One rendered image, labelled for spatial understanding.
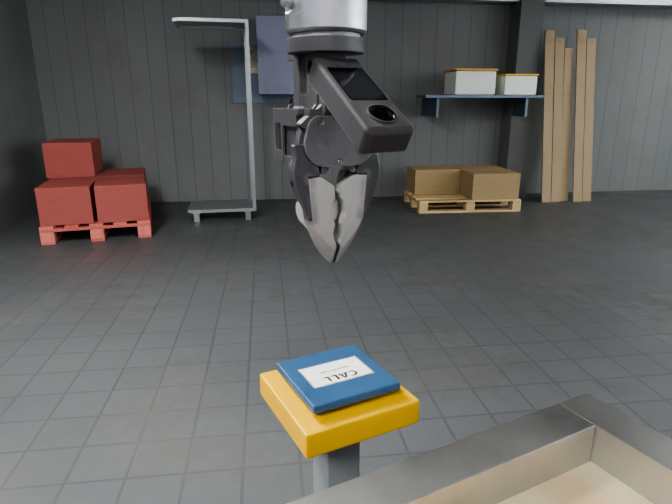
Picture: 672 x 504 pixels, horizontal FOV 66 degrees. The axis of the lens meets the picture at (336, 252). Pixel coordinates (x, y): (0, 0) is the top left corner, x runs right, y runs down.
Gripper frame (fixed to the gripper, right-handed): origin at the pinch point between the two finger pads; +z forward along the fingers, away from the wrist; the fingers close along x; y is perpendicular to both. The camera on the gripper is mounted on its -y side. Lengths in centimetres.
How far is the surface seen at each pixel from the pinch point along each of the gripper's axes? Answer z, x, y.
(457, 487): 11.7, 1.3, -21.1
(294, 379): 13.3, 4.6, 0.4
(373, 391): 13.5, -1.6, -5.1
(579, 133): 26, -559, 412
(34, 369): 111, 48, 223
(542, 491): 14.8, -6.9, -21.8
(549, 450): 11.8, -8.0, -21.1
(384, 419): 15.9, -2.0, -6.6
